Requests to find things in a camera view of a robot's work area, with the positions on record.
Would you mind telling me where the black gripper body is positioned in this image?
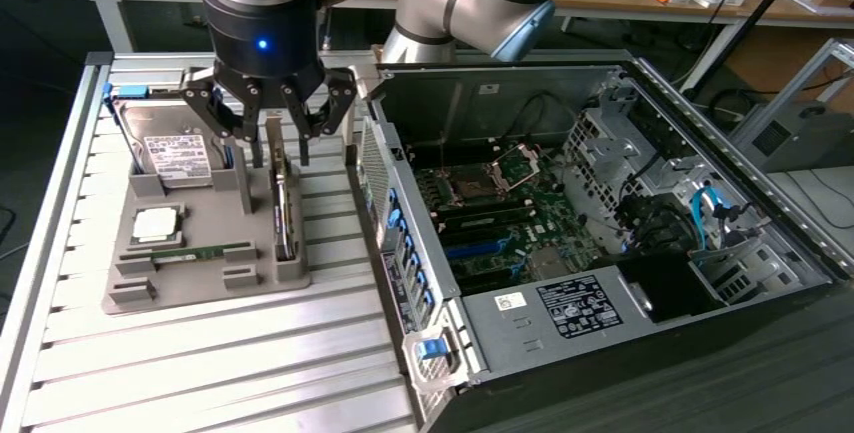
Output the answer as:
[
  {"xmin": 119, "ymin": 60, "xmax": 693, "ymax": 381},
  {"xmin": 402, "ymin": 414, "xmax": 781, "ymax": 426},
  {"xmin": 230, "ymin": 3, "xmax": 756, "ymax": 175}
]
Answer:
[{"xmin": 202, "ymin": 0, "xmax": 329, "ymax": 90}]

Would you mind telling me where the graphics card with metal bracket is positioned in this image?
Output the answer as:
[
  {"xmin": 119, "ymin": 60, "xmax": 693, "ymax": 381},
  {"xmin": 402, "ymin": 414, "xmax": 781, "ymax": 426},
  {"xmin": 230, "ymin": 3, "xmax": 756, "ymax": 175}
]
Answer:
[{"xmin": 265, "ymin": 110, "xmax": 303, "ymax": 262}]

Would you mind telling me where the silver hard disk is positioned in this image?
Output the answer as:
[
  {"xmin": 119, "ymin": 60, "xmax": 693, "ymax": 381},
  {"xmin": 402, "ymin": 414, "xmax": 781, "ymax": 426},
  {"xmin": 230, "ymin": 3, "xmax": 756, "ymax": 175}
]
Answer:
[{"xmin": 112, "ymin": 97, "xmax": 222, "ymax": 190}]

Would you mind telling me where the blue disk caddy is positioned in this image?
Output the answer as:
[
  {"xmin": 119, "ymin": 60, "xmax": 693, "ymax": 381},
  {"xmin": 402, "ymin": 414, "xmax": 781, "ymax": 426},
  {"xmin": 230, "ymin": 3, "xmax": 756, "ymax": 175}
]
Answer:
[{"xmin": 103, "ymin": 82, "xmax": 233, "ymax": 177}]

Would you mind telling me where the open PC case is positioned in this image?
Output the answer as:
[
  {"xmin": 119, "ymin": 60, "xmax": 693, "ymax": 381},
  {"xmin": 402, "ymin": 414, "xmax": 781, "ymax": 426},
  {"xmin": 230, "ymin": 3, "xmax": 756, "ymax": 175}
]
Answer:
[{"xmin": 341, "ymin": 49, "xmax": 844, "ymax": 433}]

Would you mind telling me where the silver CPU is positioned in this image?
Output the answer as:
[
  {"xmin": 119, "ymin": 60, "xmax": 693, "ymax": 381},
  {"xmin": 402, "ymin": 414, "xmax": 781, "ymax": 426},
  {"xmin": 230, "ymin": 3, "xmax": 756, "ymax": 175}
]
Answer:
[{"xmin": 131, "ymin": 207, "xmax": 183, "ymax": 243}]

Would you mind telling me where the CPU socket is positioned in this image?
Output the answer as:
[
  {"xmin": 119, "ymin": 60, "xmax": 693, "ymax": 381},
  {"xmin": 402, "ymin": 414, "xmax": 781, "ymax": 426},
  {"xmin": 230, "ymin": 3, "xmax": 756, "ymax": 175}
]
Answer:
[{"xmin": 453, "ymin": 167, "xmax": 502, "ymax": 202}]

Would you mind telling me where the green RAM stick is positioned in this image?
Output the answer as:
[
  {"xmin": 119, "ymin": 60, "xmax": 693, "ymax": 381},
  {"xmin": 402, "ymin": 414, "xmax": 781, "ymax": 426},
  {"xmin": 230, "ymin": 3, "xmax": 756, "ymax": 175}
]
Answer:
[{"xmin": 150, "ymin": 244, "xmax": 247, "ymax": 260}]

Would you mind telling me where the metal socket cover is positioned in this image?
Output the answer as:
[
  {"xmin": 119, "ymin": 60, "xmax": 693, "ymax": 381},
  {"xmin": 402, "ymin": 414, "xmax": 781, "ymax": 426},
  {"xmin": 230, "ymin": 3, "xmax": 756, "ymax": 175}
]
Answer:
[{"xmin": 490, "ymin": 145, "xmax": 542, "ymax": 189}]

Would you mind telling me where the black RAM stick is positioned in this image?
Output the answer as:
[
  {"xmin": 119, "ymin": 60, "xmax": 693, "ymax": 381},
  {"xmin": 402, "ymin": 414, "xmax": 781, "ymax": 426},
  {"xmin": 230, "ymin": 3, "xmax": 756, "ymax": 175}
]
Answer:
[{"xmin": 437, "ymin": 205, "xmax": 533, "ymax": 233}]

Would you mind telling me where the grey parts rack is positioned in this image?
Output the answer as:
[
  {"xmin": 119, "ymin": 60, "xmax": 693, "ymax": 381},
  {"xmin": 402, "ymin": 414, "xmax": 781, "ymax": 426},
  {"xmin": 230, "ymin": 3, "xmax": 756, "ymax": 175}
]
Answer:
[{"xmin": 99, "ymin": 137, "xmax": 314, "ymax": 315}]

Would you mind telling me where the blue expansion slot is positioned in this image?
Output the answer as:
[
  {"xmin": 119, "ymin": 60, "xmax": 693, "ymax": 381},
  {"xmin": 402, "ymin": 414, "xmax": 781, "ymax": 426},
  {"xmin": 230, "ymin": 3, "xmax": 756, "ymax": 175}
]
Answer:
[{"xmin": 445, "ymin": 238, "xmax": 507, "ymax": 261}]

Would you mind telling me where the green motherboard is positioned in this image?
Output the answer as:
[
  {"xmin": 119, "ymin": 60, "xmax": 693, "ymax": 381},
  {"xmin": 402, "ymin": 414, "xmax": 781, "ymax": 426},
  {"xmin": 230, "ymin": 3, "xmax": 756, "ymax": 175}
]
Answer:
[{"xmin": 413, "ymin": 145, "xmax": 613, "ymax": 294}]

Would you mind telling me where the silver chipset heatsink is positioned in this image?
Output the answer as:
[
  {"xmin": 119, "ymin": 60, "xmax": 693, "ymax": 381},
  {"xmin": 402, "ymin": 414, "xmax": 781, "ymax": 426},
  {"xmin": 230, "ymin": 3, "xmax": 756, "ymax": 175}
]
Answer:
[{"xmin": 531, "ymin": 247, "xmax": 573, "ymax": 277}]

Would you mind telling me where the silver drive cage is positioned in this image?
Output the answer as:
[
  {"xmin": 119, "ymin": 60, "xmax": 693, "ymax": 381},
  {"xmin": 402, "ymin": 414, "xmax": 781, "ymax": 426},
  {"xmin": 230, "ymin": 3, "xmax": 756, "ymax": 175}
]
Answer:
[{"xmin": 563, "ymin": 102, "xmax": 676, "ymax": 214}]

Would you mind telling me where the grey power supply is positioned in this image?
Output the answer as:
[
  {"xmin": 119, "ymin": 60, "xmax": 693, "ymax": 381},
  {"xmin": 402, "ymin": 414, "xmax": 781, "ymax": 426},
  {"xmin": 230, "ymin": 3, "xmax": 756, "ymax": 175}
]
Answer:
[{"xmin": 459, "ymin": 265, "xmax": 660, "ymax": 374}]

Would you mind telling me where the black slanted stand pole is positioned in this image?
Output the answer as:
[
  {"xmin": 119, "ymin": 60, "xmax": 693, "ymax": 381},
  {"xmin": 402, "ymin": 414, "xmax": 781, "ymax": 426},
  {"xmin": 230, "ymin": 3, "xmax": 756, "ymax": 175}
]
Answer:
[{"xmin": 680, "ymin": 0, "xmax": 817, "ymax": 99}]

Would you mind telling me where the silver disk bay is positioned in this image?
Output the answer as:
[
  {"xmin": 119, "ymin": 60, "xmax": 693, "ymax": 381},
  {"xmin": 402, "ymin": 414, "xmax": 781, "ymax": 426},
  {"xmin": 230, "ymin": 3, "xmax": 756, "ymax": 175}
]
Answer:
[{"xmin": 686, "ymin": 240, "xmax": 813, "ymax": 307}]

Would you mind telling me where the grey computer tower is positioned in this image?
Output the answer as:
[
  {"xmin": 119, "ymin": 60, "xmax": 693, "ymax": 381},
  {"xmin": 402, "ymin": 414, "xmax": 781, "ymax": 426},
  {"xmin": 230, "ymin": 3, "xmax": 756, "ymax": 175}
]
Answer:
[{"xmin": 730, "ymin": 102, "xmax": 854, "ymax": 174}]

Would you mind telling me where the black wire bundle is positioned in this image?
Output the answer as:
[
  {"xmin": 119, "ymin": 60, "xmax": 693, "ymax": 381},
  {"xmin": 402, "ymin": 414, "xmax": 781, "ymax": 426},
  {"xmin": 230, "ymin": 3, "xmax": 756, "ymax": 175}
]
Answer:
[{"xmin": 612, "ymin": 191, "xmax": 700, "ymax": 257}]

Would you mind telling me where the blue disk wire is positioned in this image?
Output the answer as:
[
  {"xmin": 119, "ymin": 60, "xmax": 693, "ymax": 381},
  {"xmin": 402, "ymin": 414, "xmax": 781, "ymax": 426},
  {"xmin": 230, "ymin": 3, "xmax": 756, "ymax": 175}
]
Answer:
[{"xmin": 689, "ymin": 183, "xmax": 734, "ymax": 254}]

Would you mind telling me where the aluminium profile frame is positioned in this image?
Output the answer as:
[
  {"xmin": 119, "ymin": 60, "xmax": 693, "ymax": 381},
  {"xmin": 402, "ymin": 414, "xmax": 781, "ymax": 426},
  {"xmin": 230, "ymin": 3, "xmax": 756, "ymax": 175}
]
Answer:
[{"xmin": 730, "ymin": 36, "xmax": 854, "ymax": 144}]

